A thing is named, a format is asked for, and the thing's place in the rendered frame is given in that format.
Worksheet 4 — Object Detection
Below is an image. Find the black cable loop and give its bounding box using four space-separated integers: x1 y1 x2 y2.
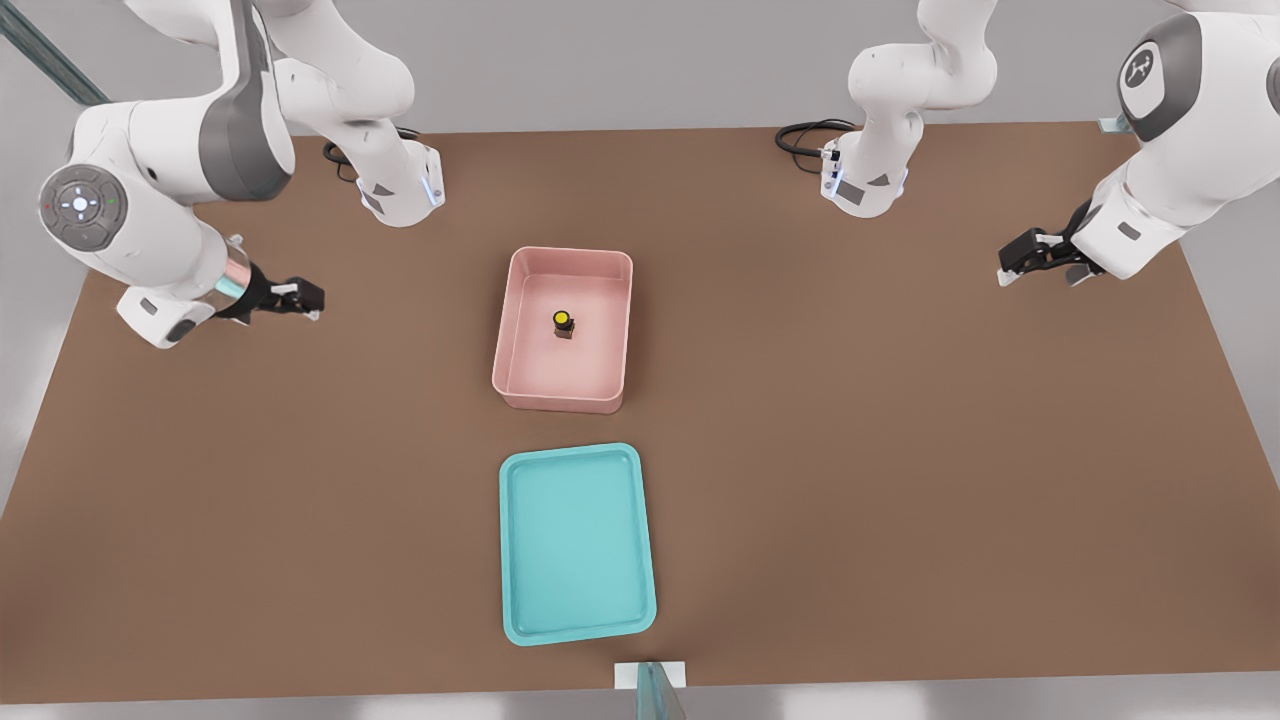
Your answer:
774 119 862 161
321 126 422 185

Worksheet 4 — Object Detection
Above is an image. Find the pale blue-green tray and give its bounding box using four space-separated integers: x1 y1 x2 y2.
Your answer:
498 442 659 648

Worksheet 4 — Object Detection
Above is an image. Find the pink plastic box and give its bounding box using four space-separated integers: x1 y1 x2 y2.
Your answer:
491 246 635 415

